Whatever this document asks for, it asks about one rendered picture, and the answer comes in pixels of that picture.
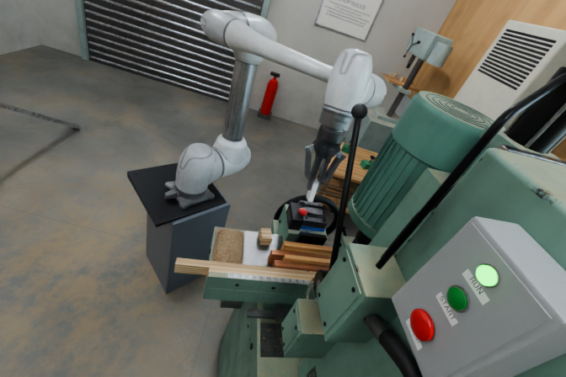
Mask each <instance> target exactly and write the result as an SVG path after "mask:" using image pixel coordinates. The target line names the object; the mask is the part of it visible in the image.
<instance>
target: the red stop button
mask: <svg viewBox="0 0 566 377"><path fill-rule="evenodd" d="M410 326H411V328H412V331H413V333H414V335H415V336H416V337H417V338H418V339H419V340H420V341H429V340H430V339H431V338H432V337H433V335H434V324H433V321H432V319H431V317H430V315H429V313H428V312H427V311H425V310H423V309H414V310H413V311H412V312H411V315H410Z"/></svg>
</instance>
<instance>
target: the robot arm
mask: <svg viewBox="0 0 566 377"><path fill-rule="evenodd" d="M200 24H201V28H202V30H203V32H204V33H205V34H206V36H207V37H208V38H209V39H210V40H212V41H214V42H216V43H217V44H218V45H221V46H224V47H227V48H229V49H232V50H233V54H234V57H235V58H236V59H235V64H234V69H233V74H232V83H231V88H230V93H229V99H228V104H227V112H226V118H225V123H224V128H223V133H221V134H220V135H219V136H218V137H217V138H216V141H215V143H214V145H213V147H212V148H211V147H210V146H208V145H207V144H204V143H194V144H191V145H189V146H187V147H186V148H185V149H184V151H183V152H182V154H181V156H180V158H179V162H178V166H177V171H176V179H175V181H171V182H166V183H165V187H166V188H167V189H169V190H170V191H168V192H166V193H165V194H164V198H165V199H173V198H176V200H177V201H178V202H179V207H180V208H181V209H186V208H188V207H189V206H191V205H193V204H198V203H200V202H203V201H206V200H208V199H214V197H215V195H214V194H213V193H212V192H211V191H210V190H209V189H208V188H207V187H208V184H211V183H212V182H214V181H215V180H217V179H218V178H222V177H226V176H228V175H231V174H234V173H237V172H239V171H241V170H243V169H244V168H245V167H246V166H247V165H248V164H249V162H250V159H251V151H250V150H249V148H248V146H247V142H246V141H245V139H244V138H243V132H244V129H245V125H246V120H247V117H248V109H249V105H250V101H251V97H252V93H253V89H254V82H255V78H256V73H257V70H258V65H259V64H261V62H262V61H263V60H264V59H266V60H269V61H273V62H274V63H277V64H279V65H282V66H285V67H288V68H290V69H292V70H295V71H297V72H301V73H303V74H306V75H308V76H310V77H314V78H317V79H318V80H320V81H323V82H326V83H327V87H326V92H325V101H324V105H323V110H322V113H321V115H320V119H319V123H320V124H322V125H320V126H319V129H318V134H317V138H316V140H315V141H314V142H313V143H312V144H311V145H310V146H307V145H305V146H304V149H305V152H306V158H305V172H304V174H305V176H306V178H307V179H309V180H308V183H307V190H308V191H307V197H306V198H307V201H308V202H311V203H312V202H313V199H314V196H315V193H316V192H318V191H319V189H320V187H321V184H323V182H326V183H327V182H328V181H329V180H330V179H331V177H332V176H333V174H334V172H335V170H336V169H337V167H338V166H339V164H340V163H341V162H342V161H343V160H344V159H345V158H346V156H345V155H344V154H343V153H342V152H341V151H340V150H341V148H340V145H341V144H342V141H343V139H344V134H345V131H348V130H349V129H350V126H351V123H352V120H353V118H354V117H353V116H352V114H351V110H352V108H353V107H354V106H355V105H356V104H364V105H365V106H366V107H367V109H373V108H375V107H376V106H378V105H379V104H381V103H382V100H383V99H384V98H385V96H386V94H387V88H386V84H385V82H384V81H383V80H382V79H381V78H380V77H379V76H377V75H375V74H373V73H372V57H371V55H370V54H368V53H367V52H365V51H363V50H358V49H347V50H343V51H342V52H341V54H340V55H339V57H338V59H337V61H336V62H335V64H334V67H332V66H329V65H327V64H324V63H322V62H321V61H317V60H315V59H313V58H311V57H309V56H306V55H303V54H302V53H300V52H298V51H295V50H293V49H291V48H288V47H286V46H284V45H281V44H279V43H277V42H276V39H277V34H276V30H275V27H274V26H273V25H272V23H270V22H269V21H268V20H267V19H264V18H263V17H261V16H258V15H256V14H252V13H246V12H239V11H231V10H219V9H210V10H207V11H205V12H204V13H203V15H202V16H201V19H200ZM313 148H314V151H315V153H316V156H315V160H314V163H313V165H312V171H311V160H312V154H311V153H312V150H313ZM335 155H336V158H335V159H334V160H333V161H332V163H331V165H330V166H329V168H328V165H329V163H330V162H331V159H332V158H333V157H334V156H335ZM321 161H323V162H322V165H321V167H320V164H321ZM319 167H320V170H319V173H318V169H319ZM327 169H328V170H327ZM317 174H318V177H317V178H316V176H317ZM317 179H318V180H317Z"/></svg>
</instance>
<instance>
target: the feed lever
mask: <svg viewBox="0 0 566 377"><path fill-rule="evenodd" d="M367 112H368V110H367V107H366V106H365V105H364V104H356V105H355V106H354V107H353V108H352V110H351V114H352V116H353V117H354V118H355V123H354V128H353V133H352V137H351V143H350V152H349V156H348V161H347V167H346V172H345V177H344V186H343V191H342V196H341V201H340V206H339V215H338V220H337V226H336V230H335V235H334V244H333V249H332V254H331V259H330V264H329V270H330V269H331V268H332V266H333V265H334V263H335V262H336V260H337V259H338V255H339V245H340V240H341V235H342V230H343V225H344V216H345V211H346V205H347V200H348V196H349V191H350V181H351V176H352V171H353V166H354V161H355V152H356V147H357V141H358V137H359V132H360V122H361V120H362V119H364V118H365V117H366V116H367ZM329 270H322V269H319V270H318V271H317V272H316V274H315V277H314V281H313V289H314V294H315V296H316V298H317V293H316V289H317V288H318V286H319V285H320V284H321V282H322V281H323V279H324V278H325V276H326V275H327V273H328V271H329Z"/></svg>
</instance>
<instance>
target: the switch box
mask: <svg viewBox="0 0 566 377"><path fill-rule="evenodd" d="M483 263H488V264H491V265H493V266H495V267H496V268H497V269H498V271H499V274H500V283H499V285H498V286H497V287H496V288H487V287H484V286H483V285H481V284H480V282H479V281H478V279H477V276H476V270H477V268H478V266H479V265H481V264H483ZM467 269H469V271H470V272H471V274H472V275H473V277H474V278H475V279H476V280H477V282H478V284H479V285H480V286H481V288H482V289H483V291H484V293H485V294H486V295H487V296H488V298H489V299H490V301H488V302H487V303H486V304H484V305H482V304H481V302H480V300H479V299H478V297H477V296H476V295H475V293H474V292H473V290H472V288H471V287H470V285H469V284H468V282H467V281H466V280H465V278H464V277H463V275H462V273H464V272H465V271H466V270H467ZM452 285H460V286H462V287H463V288H464V289H465V290H466V291H467V292H468V294H469V297H470V301H471V305H470V308H469V310H468V311H467V312H465V313H459V312H456V311H454V310H453V309H452V308H451V306H450V305H449V303H448V301H447V298H446V293H447V290H448V289H449V288H450V287H451V286H452ZM440 292H441V293H442V294H443V296H444V298H445V300H446V302H447V304H448V305H449V307H450V308H451V311H452V313H453V315H454V316H455V318H456V319H457V321H458V323H457V324H456V325H454V326H453V327H452V326H451V323H450V322H449V320H448V319H447V317H446V314H445V312H444V311H443V309H442V308H441V305H440V303H439V301H438V300H437V298H436V296H437V295H438V294H439V293H440ZM392 302H393V304H394V307H395V309H396V312H397V313H398V317H399V320H400V321H401V324H402V326H403V329H404V332H405V334H406V337H407V339H408V342H409V345H410V347H411V349H412V351H413V354H414V357H415V359H416V362H417V364H418V366H419V369H420V372H421V374H422V376H423V377H514V376H516V375H518V374H520V373H523V372H525V371H527V370H528V369H532V368H534V367H536V366H538V365H540V364H543V363H545V362H547V361H549V360H551V359H553V358H556V357H558V356H560V355H562V354H565V353H566V271H565V270H564V269H563V268H562V267H561V266H560V265H559V264H558V263H557V262H556V261H555V260H554V259H553V258H552V257H551V256H550V255H549V254H548V253H547V252H546V251H545V250H544V249H543V248H542V247H541V246H540V245H539V244H538V243H537V242H536V241H535V240H534V239H533V238H532V237H531V236H530V235H529V234H528V233H527V232H526V231H525V230H524V229H523V228H522V227H521V226H520V225H518V224H515V223H510V222H505V221H501V220H492V219H487V218H483V217H477V216H475V217H473V218H472V219H471V220H470V221H469V222H468V223H467V224H466V225H465V226H464V227H463V228H462V229H461V230H460V231H459V232H458V233H457V234H456V235H455V236H454V237H453V238H452V239H451V240H450V241H449V242H448V243H447V244H446V245H445V246H444V247H443V248H442V249H441V250H440V251H439V252H438V253H437V254H436V255H434V256H433V257H432V258H431V259H430V260H429V261H428V262H427V263H426V264H425V265H424V266H423V267H422V268H421V269H420V270H419V271H418V272H417V273H416V274H415V275H414V276H413V277H412V278H411V279H410V280H409V281H408V282H407V283H406V284H405V285H404V286H403V287H402V288H401V289H400V290H399V291H398V292H397V293H396V294H395V295H394V296H393V297H392ZM414 309H423V310H425V311H427V312H428V313H429V315H430V317H431V319H432V321H433V324H434V335H433V337H432V338H431V339H430V340H429V341H420V343H421V345H422V348H421V349H420V350H418V349H417V348H416V346H415V343H414V340H413V338H412V336H411V333H410V331H409V329H408V326H407V323H406V321H407V320H408V319H409V318H410V315H411V312H412V311H413V310H414Z"/></svg>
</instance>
